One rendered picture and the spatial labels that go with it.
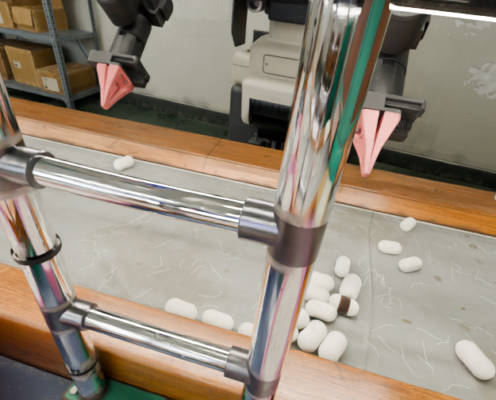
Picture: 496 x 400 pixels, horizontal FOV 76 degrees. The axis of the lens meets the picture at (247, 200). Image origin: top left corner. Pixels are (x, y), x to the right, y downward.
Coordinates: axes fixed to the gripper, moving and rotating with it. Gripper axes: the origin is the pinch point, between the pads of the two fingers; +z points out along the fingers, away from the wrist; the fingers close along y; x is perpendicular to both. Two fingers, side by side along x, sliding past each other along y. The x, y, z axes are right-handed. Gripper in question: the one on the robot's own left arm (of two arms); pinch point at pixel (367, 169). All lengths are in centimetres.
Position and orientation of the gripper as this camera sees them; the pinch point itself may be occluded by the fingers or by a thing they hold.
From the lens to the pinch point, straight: 43.3
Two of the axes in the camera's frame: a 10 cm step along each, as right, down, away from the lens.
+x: 1.0, 2.9, 9.5
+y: 9.6, 2.2, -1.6
